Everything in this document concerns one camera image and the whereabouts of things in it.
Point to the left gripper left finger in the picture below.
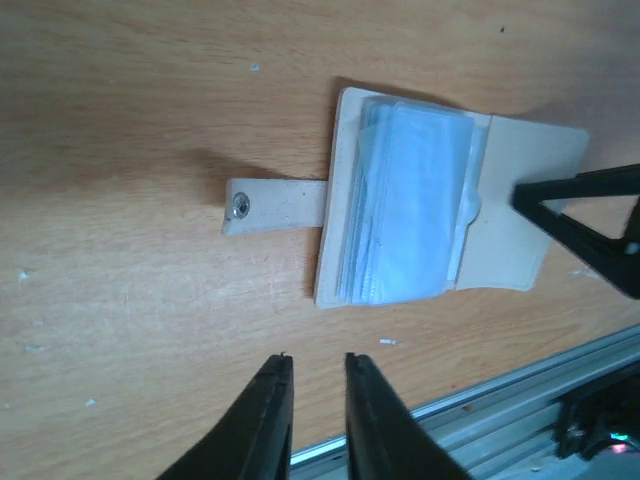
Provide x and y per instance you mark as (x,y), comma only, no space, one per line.
(253,439)

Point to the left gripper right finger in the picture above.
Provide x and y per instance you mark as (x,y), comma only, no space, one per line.
(383,440)

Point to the beige card holder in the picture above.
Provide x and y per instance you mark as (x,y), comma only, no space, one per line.
(417,202)

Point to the aluminium rail frame front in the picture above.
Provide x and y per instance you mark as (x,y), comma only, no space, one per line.
(504,428)

